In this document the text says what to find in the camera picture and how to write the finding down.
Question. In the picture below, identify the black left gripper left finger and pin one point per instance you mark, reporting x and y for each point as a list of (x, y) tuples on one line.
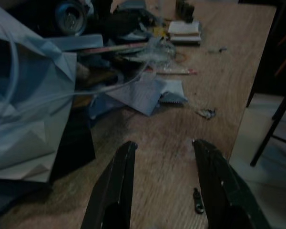
[(114, 181)]

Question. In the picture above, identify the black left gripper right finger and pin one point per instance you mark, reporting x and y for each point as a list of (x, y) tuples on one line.
[(219, 181)]

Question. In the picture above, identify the small black zipper pull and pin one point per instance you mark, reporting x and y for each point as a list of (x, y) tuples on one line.
[(197, 200)]

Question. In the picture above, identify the small crumpled foil scrap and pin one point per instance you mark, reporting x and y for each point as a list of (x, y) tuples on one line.
[(207, 112)]

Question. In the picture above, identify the black chair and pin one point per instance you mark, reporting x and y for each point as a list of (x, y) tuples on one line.
[(274, 95)]

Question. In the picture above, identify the white paper bag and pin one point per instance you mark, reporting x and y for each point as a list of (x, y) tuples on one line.
[(26, 107)]

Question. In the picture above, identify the pink striped pencil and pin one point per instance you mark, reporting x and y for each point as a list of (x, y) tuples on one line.
[(176, 71)]

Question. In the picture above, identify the rubber band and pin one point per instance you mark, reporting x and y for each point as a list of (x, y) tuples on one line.
[(182, 57)]

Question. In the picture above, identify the clear crumpled plastic wrapper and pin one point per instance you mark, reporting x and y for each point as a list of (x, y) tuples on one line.
[(155, 52)]

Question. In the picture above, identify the grey flat box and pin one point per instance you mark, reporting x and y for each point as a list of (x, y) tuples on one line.
[(81, 41)]

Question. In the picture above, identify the stack of white notepads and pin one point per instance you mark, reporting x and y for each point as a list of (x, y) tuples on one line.
[(184, 32)]

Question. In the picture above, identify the round glass jar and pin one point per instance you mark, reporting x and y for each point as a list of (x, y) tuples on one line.
[(70, 16)]

